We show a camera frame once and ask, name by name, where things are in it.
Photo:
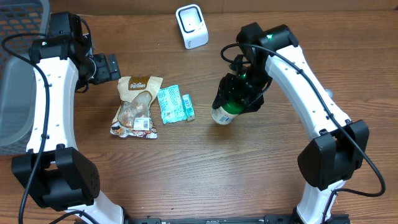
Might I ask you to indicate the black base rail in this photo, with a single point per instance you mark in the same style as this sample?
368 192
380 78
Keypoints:
199 221

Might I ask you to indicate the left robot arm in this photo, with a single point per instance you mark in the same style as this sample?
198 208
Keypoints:
53 172

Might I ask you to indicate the yellow dish soap bottle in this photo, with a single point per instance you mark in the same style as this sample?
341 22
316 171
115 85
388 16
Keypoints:
330 93

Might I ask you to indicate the grey plastic mesh basket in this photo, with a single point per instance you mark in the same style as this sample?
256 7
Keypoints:
17 77

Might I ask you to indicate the green lid jar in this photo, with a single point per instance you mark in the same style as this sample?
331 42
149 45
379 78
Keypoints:
225 113

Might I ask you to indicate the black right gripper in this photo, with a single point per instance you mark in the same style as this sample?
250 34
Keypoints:
230 89

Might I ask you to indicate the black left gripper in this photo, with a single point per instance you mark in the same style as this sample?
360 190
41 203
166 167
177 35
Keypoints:
112 67

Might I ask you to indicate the teal wet wipes pack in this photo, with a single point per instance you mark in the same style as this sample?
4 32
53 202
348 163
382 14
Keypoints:
170 103

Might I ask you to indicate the white barcode scanner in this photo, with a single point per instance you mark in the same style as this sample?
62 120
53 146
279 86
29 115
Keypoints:
192 26

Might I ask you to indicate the brown snack bag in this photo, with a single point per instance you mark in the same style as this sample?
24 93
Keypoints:
133 116

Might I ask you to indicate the small teal tissue pack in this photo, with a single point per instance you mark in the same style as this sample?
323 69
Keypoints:
188 107

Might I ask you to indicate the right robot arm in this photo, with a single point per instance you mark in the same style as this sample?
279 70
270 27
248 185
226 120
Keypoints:
336 143

